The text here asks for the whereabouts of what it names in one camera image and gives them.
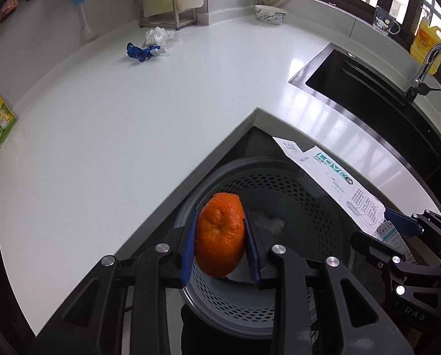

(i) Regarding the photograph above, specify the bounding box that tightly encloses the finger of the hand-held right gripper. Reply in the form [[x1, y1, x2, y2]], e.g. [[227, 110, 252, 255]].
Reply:
[[351, 231, 441, 296], [384, 209, 441, 252]]

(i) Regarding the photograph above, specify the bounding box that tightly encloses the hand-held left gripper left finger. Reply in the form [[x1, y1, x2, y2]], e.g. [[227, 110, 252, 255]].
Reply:
[[28, 210, 201, 355]]

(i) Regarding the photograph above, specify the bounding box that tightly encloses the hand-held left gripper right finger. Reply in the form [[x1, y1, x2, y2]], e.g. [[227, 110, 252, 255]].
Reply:
[[244, 209, 415, 355]]

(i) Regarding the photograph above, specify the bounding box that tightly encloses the orange fruit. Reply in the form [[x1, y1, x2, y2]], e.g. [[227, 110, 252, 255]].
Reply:
[[194, 192, 246, 279]]

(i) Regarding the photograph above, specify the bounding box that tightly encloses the grey perforated waste bin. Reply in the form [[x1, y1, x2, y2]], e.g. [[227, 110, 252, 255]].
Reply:
[[172, 156, 358, 341]]

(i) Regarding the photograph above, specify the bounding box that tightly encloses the white printed paper packet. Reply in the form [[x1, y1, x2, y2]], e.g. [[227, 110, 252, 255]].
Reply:
[[272, 136, 415, 263]]

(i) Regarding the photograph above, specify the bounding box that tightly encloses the dark pant leg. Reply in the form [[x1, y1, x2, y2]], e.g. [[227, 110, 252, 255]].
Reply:
[[180, 303, 206, 355]]

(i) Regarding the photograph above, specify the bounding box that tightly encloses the black kitchen sink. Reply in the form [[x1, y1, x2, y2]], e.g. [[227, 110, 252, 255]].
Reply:
[[289, 42, 441, 189]]

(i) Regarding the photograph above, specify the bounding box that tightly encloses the chrome faucet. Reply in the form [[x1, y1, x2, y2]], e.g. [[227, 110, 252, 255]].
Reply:
[[405, 42, 441, 102]]

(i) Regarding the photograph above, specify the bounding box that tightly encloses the yellow oil bottle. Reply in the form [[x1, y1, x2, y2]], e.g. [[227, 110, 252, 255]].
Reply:
[[410, 17, 441, 75]]

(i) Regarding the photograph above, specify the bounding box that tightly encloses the clear glass mug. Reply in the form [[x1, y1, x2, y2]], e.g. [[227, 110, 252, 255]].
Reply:
[[374, 6, 401, 36]]

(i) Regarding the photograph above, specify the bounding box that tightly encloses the blue crumpled wrapper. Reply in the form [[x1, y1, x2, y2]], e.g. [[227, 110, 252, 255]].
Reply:
[[127, 42, 167, 63]]

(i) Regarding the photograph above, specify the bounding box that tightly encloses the white crumpled plastic bag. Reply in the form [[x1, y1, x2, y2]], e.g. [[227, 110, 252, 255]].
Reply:
[[144, 27, 176, 47]]

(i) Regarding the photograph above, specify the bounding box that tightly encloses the white patterned bowl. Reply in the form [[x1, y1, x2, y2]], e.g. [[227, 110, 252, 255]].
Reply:
[[255, 5, 288, 25]]

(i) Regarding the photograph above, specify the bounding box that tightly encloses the metal board rack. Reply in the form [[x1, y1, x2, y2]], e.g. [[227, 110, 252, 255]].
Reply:
[[135, 0, 198, 29]]

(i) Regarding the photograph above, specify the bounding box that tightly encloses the pink sponge cloth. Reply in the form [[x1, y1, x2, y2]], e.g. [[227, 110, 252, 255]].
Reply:
[[0, 0, 19, 21]]

